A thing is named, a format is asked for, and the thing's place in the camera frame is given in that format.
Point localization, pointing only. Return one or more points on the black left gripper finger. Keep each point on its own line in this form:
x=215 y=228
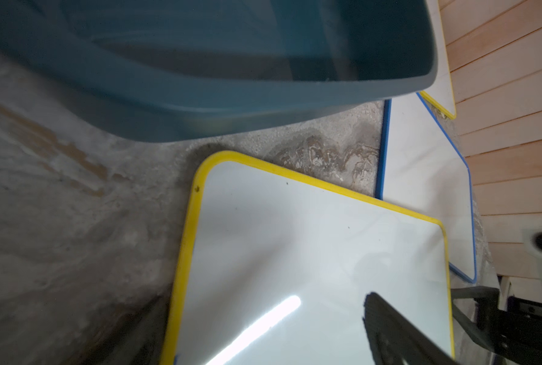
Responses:
x=394 y=340

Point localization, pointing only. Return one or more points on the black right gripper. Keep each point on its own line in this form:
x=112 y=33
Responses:
x=514 y=334

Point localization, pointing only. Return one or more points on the yellow-framed whiteboard placed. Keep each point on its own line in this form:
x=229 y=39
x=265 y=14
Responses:
x=274 y=268

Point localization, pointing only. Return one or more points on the blue-framed whiteboard right side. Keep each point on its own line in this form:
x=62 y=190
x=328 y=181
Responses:
x=421 y=169

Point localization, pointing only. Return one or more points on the yellow-framed whiteboard far right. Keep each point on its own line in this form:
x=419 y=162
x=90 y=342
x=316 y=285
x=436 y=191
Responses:
x=440 y=94

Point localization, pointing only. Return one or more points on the teal plastic storage box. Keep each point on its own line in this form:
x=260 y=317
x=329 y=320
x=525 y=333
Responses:
x=163 y=71

